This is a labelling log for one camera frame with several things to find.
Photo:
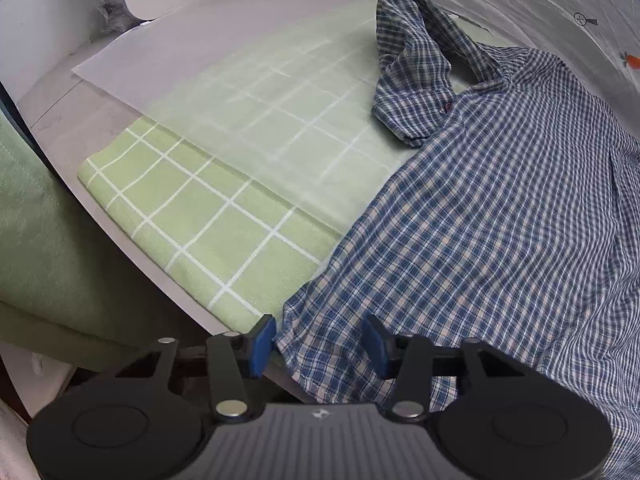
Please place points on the grey crumpled cloth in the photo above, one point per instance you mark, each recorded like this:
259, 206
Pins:
116, 14

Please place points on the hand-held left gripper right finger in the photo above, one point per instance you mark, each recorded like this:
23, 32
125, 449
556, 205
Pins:
376, 345

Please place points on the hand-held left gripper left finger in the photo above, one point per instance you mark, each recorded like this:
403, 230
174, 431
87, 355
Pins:
263, 346

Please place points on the white mosquito net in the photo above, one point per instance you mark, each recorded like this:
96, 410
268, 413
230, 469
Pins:
500, 0

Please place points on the green checked cloth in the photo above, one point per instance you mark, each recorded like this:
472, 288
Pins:
225, 200

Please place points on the blue plaid shirt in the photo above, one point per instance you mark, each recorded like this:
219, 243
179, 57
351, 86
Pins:
490, 200

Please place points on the translucent white sheet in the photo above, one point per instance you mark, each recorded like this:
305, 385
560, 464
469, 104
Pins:
235, 110

